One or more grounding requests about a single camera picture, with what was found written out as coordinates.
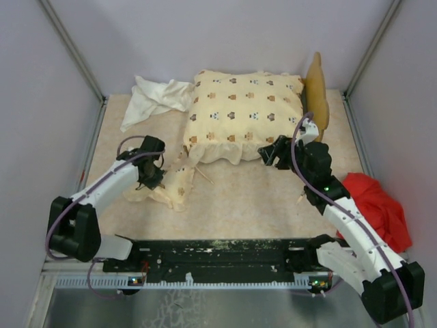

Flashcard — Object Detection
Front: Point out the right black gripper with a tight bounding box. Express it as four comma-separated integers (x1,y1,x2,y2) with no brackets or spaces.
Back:
258,135,313,184

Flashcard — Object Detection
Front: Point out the small cream print pillow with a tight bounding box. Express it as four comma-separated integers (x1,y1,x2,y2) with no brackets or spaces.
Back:
123,166,195,212

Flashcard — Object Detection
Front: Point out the wooden pet bed frame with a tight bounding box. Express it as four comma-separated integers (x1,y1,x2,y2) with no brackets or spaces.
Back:
302,52,330,141

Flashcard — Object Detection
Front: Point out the cream animal print cushion cover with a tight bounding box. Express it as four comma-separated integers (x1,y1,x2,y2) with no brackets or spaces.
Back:
183,70,304,166

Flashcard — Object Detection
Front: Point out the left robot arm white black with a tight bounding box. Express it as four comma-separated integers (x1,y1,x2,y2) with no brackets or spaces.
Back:
45,135,165,271

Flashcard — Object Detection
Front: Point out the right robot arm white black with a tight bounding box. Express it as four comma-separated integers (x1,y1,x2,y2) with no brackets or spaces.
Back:
258,135,425,327

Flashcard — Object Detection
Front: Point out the white cloth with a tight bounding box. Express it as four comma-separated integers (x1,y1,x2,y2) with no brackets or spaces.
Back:
120,76,195,133

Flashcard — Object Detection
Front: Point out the red cloth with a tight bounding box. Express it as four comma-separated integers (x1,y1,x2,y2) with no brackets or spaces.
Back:
343,172,412,253

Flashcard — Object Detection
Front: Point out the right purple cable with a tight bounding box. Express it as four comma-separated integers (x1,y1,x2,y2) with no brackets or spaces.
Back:
290,112,416,328

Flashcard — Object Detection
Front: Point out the right aluminium frame post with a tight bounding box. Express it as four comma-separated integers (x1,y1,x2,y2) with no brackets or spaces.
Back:
343,0,404,100

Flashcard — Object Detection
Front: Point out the aluminium frame post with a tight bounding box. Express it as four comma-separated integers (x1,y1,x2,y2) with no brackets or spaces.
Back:
37,0,109,103
343,0,404,100

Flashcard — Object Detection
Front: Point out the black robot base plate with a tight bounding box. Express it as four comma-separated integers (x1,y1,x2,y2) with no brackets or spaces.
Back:
103,234,334,284

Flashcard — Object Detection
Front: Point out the white slotted cable duct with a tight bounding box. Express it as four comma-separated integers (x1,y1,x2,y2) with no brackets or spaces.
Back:
54,275,320,290

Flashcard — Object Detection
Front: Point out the left aluminium frame post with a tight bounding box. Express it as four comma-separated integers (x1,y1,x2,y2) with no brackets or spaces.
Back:
37,0,109,103

